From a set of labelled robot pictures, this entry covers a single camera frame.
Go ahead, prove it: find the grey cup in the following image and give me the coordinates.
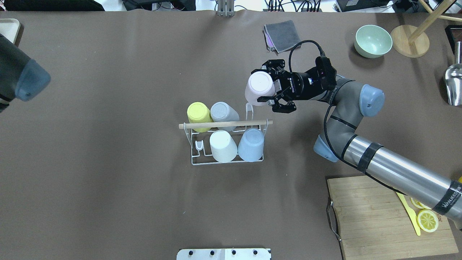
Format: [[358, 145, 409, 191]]
[[210, 101, 239, 122]]

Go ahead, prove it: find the grey folded cloth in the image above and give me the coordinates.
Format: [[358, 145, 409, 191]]
[[263, 20, 301, 53]]

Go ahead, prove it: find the lemon slice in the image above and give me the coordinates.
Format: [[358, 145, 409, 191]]
[[409, 197, 432, 210], [417, 209, 439, 233]]

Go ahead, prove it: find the white wire cup rack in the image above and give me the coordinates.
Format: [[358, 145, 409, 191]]
[[178, 102, 273, 165]]

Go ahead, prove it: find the yellow cup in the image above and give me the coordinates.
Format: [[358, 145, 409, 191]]
[[187, 102, 214, 123]]

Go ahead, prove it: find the mint green bowl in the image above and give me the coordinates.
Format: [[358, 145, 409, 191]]
[[354, 25, 393, 58]]

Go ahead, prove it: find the yellow plastic knife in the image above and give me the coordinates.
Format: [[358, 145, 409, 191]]
[[396, 192, 421, 236]]

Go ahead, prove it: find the aluminium frame post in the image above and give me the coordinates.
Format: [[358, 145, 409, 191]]
[[216, 0, 235, 17]]

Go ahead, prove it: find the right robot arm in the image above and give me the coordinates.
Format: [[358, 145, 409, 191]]
[[251, 56, 462, 229]]

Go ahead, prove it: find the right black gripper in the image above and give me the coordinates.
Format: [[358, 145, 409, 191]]
[[252, 59, 325, 113]]

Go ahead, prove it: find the wooden mug tree stand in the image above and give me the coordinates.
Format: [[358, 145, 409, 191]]
[[391, 0, 461, 58]]

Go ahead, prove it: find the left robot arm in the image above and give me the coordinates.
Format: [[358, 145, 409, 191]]
[[0, 35, 51, 112]]

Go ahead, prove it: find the purple cloth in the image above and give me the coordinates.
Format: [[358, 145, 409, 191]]
[[263, 30, 275, 51]]

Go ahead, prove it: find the steel ice scoop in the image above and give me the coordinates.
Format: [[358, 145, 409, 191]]
[[444, 41, 462, 106]]

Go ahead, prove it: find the pink plastic cup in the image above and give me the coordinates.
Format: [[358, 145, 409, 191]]
[[245, 71, 275, 106]]

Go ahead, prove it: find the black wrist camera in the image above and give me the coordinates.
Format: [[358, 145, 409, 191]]
[[315, 56, 336, 91]]

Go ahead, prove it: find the cream plastic tray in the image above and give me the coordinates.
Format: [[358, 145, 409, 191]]
[[0, 18, 21, 44]]

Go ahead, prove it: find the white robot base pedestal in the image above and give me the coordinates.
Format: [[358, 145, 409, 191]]
[[176, 247, 272, 260]]

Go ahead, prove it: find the bamboo cutting board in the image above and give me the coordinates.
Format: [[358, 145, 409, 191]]
[[327, 176, 459, 260]]

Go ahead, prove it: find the light blue cup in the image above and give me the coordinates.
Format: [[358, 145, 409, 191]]
[[238, 128, 264, 162]]

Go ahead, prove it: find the white cup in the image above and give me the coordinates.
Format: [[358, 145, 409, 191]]
[[209, 130, 237, 163]]

